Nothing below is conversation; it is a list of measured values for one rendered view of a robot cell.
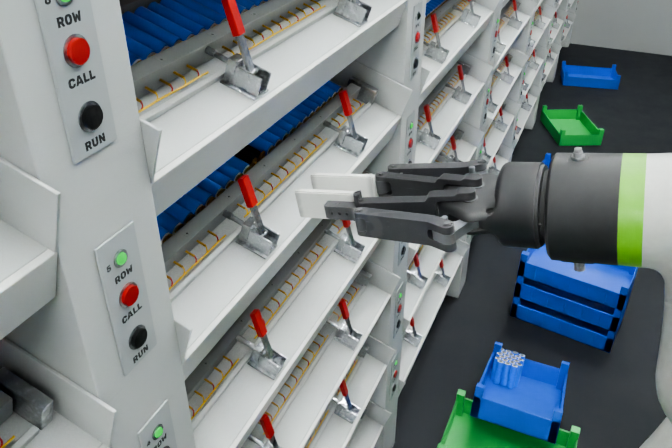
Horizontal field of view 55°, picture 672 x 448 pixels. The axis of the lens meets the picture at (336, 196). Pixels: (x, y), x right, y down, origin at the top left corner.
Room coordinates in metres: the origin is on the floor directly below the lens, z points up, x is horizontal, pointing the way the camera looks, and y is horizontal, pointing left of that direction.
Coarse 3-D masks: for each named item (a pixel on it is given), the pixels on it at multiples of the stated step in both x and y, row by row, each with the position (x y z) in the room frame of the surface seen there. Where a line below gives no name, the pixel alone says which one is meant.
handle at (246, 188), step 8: (248, 176) 0.60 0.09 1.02; (240, 184) 0.60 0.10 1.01; (248, 184) 0.60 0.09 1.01; (248, 192) 0.59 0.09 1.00; (248, 200) 0.59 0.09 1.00; (256, 200) 0.60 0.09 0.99; (256, 208) 0.60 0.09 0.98; (256, 216) 0.59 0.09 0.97; (256, 224) 0.59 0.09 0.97; (256, 232) 0.59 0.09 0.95; (264, 232) 0.59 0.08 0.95
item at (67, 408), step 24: (0, 360) 0.37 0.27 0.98; (24, 360) 0.36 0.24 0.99; (0, 384) 0.35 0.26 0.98; (24, 384) 0.35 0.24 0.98; (48, 384) 0.35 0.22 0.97; (72, 384) 0.34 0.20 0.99; (0, 408) 0.33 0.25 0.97; (24, 408) 0.34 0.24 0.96; (48, 408) 0.34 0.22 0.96; (72, 408) 0.34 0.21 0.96; (96, 408) 0.33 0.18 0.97; (0, 432) 0.33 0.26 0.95; (24, 432) 0.33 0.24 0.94; (48, 432) 0.34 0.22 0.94; (72, 432) 0.34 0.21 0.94; (96, 432) 0.34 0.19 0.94
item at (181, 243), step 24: (336, 96) 0.93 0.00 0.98; (312, 120) 0.84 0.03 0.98; (336, 120) 0.88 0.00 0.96; (288, 144) 0.77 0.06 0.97; (264, 168) 0.70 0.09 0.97; (240, 192) 0.65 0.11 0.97; (216, 216) 0.60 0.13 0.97; (168, 240) 0.54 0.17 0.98; (192, 240) 0.56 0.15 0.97; (168, 264) 0.52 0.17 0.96
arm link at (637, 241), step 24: (624, 168) 0.44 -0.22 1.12; (648, 168) 0.43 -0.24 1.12; (624, 192) 0.42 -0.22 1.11; (648, 192) 0.41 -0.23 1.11; (624, 216) 0.41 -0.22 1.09; (648, 216) 0.40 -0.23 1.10; (624, 240) 0.40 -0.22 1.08; (648, 240) 0.40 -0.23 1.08; (624, 264) 0.41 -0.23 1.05; (648, 264) 0.40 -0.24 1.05
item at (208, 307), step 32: (352, 64) 1.01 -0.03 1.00; (384, 96) 0.98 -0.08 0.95; (384, 128) 0.92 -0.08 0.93; (320, 160) 0.79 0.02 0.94; (352, 160) 0.81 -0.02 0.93; (256, 192) 0.69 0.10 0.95; (288, 192) 0.70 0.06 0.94; (224, 224) 0.62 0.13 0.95; (288, 224) 0.64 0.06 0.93; (224, 256) 0.57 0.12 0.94; (256, 256) 0.58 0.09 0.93; (288, 256) 0.63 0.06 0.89; (192, 288) 0.51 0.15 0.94; (224, 288) 0.52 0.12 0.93; (256, 288) 0.55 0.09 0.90; (192, 320) 0.47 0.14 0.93; (224, 320) 0.49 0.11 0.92; (192, 352) 0.44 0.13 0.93
